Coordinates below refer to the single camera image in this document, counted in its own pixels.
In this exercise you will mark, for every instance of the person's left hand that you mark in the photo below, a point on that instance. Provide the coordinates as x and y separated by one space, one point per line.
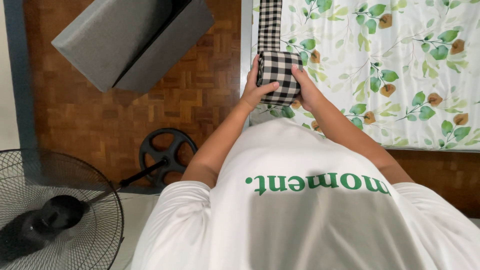
252 92

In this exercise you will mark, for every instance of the black standing fan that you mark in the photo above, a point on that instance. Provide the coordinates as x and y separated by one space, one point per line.
63 210

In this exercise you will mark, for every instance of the black white checkered cloth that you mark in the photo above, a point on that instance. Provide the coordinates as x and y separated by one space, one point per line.
277 67

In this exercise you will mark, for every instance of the person's right hand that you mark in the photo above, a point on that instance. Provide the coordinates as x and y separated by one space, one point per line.
307 90

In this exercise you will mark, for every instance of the grey upholstered bench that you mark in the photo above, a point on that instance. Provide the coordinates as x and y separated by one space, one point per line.
123 41

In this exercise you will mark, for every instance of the leaf print bed sheet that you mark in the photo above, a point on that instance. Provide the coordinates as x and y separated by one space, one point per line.
375 71

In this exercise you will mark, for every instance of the white printed t-shirt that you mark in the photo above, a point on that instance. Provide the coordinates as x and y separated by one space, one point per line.
300 210

